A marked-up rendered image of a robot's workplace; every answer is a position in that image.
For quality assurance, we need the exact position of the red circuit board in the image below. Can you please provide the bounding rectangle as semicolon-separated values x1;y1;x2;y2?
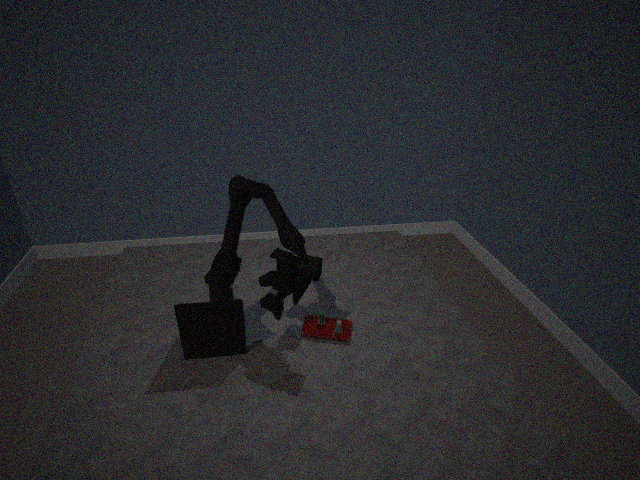
301;312;352;344

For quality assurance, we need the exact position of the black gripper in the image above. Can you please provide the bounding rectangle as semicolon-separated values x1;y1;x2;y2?
260;272;311;321

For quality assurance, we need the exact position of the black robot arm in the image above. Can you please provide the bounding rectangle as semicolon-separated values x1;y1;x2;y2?
204;175;323;301

